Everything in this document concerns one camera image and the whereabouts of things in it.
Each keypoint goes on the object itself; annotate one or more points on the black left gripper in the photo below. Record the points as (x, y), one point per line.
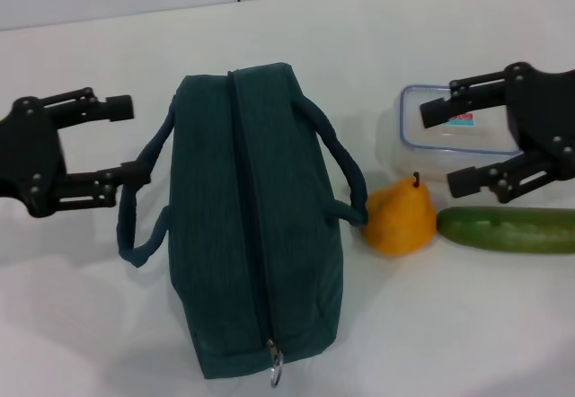
(31, 154)

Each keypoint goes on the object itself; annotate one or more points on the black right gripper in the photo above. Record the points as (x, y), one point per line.
(543, 109)

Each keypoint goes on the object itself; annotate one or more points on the clear container with blue-rimmed lid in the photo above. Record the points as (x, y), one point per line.
(467, 138)

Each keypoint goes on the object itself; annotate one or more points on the green cucumber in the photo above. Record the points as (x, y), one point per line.
(507, 231)

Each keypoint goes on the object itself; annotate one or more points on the dark teal fabric lunch bag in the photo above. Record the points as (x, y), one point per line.
(269, 199)

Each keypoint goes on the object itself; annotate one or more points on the yellow pear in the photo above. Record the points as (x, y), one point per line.
(400, 222)

